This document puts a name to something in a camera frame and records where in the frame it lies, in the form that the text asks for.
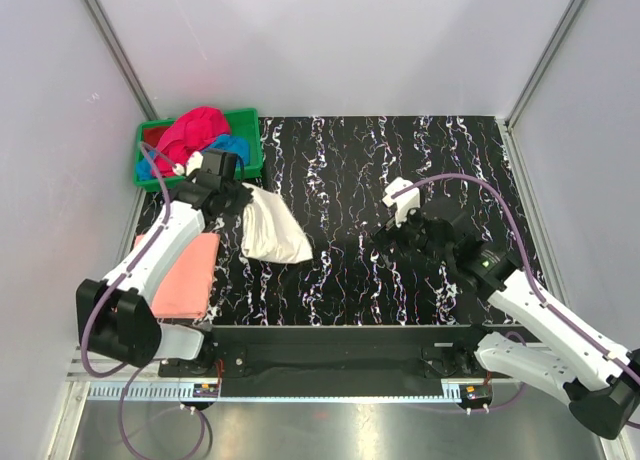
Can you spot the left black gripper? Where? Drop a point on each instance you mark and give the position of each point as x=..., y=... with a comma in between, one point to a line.
x=244, y=199

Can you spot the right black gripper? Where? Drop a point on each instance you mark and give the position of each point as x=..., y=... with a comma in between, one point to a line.
x=387, y=235

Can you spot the cream white t shirt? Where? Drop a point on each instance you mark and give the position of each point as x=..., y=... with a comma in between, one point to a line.
x=270, y=231

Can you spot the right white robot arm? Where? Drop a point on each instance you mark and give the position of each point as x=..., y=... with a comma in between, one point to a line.
x=595, y=377

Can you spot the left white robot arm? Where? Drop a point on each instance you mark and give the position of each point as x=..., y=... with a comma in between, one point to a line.
x=116, y=325

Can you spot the magenta pink t shirt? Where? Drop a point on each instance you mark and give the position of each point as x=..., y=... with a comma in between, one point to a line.
x=193, y=131

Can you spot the blue t shirt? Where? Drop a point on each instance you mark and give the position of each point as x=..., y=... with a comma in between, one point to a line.
x=225, y=142

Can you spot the dark red t shirt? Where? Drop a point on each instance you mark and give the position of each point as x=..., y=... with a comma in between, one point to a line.
x=159, y=137

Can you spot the folded pink t shirt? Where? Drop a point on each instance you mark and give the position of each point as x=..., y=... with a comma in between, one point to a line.
x=184, y=292

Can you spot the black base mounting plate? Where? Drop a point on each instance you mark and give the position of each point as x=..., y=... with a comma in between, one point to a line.
x=304, y=363

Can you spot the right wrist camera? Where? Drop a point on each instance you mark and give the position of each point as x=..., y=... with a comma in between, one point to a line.
x=410, y=206

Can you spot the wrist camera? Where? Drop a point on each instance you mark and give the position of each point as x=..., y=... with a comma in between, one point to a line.
x=209, y=168
x=410, y=206

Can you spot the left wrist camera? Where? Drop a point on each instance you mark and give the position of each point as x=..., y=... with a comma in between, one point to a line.
x=209, y=168

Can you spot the left aluminium frame post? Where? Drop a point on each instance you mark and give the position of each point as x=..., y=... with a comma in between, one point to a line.
x=108, y=34

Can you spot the aluminium frame post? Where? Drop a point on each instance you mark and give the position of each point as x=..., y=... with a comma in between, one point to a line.
x=108, y=34
x=556, y=41

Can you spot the grey slotted cable duct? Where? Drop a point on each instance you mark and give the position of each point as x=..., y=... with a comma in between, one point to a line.
x=167, y=391

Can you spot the right aluminium frame post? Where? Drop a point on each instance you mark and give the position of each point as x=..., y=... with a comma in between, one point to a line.
x=556, y=41

